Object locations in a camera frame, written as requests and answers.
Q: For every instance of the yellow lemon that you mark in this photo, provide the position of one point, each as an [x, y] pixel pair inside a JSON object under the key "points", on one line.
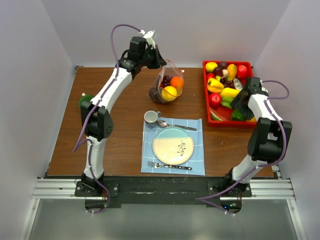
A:
{"points": [[169, 93]]}

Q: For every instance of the orange fruit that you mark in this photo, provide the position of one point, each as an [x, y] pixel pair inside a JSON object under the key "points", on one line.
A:
{"points": [[177, 82]]}

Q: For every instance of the purple grape bunch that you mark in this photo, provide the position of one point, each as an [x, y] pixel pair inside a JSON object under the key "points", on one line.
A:
{"points": [[166, 81]]}

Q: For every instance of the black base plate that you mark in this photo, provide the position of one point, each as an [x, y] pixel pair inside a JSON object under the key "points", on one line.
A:
{"points": [[162, 190]]}

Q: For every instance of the clear zip top bag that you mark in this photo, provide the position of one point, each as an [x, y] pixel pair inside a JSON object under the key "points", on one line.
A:
{"points": [[172, 70]]}

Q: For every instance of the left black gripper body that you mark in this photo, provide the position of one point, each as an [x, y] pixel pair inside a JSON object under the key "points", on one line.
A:
{"points": [[149, 59]]}

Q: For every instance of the blue checked placemat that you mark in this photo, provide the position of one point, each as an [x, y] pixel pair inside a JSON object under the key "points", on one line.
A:
{"points": [[197, 160]]}

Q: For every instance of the watermelon slice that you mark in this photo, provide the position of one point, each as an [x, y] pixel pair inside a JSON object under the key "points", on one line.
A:
{"points": [[219, 114]]}

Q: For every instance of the green bell pepper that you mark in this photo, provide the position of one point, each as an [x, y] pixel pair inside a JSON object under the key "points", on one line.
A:
{"points": [[237, 116]]}

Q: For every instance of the grey mug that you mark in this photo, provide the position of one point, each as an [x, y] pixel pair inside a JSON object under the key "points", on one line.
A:
{"points": [[151, 118]]}

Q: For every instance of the yellow peach top left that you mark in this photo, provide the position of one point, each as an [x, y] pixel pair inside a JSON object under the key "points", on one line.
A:
{"points": [[210, 66]]}

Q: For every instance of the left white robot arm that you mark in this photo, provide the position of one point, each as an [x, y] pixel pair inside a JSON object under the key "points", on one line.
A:
{"points": [[97, 123]]}

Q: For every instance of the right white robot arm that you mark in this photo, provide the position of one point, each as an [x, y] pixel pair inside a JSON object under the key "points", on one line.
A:
{"points": [[270, 137]]}

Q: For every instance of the red apple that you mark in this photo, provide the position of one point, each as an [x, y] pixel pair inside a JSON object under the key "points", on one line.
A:
{"points": [[214, 100], [241, 71]]}

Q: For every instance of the orange yellow mango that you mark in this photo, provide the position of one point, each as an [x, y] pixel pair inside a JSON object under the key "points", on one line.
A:
{"points": [[232, 72]]}

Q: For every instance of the green glass cup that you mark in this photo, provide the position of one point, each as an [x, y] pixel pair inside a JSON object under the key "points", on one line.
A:
{"points": [[85, 98]]}

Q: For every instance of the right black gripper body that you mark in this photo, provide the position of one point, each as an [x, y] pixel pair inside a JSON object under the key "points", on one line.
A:
{"points": [[241, 106]]}

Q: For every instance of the metal fork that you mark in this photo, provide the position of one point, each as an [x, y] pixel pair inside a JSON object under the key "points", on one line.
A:
{"points": [[169, 166]]}

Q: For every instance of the metal spoon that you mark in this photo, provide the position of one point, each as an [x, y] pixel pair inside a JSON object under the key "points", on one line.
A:
{"points": [[164, 124]]}

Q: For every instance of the aluminium frame rail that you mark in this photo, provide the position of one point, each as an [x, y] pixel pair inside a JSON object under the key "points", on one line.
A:
{"points": [[260, 189]]}

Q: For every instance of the beige and teal plate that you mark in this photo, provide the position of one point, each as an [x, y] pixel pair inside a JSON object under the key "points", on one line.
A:
{"points": [[173, 146]]}

